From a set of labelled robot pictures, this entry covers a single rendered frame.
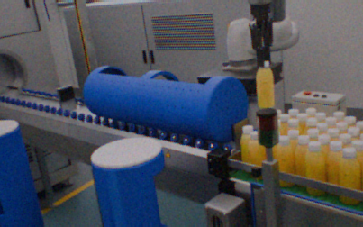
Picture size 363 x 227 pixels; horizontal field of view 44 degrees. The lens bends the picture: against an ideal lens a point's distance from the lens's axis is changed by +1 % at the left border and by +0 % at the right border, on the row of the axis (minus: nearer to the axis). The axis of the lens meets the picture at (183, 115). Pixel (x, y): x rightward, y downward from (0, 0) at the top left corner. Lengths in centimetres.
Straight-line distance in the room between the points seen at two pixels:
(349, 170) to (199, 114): 64
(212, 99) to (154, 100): 32
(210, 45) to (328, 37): 140
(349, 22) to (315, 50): 43
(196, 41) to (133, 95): 180
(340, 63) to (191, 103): 302
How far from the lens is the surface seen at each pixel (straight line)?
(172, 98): 193
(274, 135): 133
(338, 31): 467
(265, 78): 176
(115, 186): 169
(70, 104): 290
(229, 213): 162
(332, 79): 479
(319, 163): 156
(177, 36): 394
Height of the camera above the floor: 168
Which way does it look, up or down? 18 degrees down
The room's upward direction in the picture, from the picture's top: 8 degrees counter-clockwise
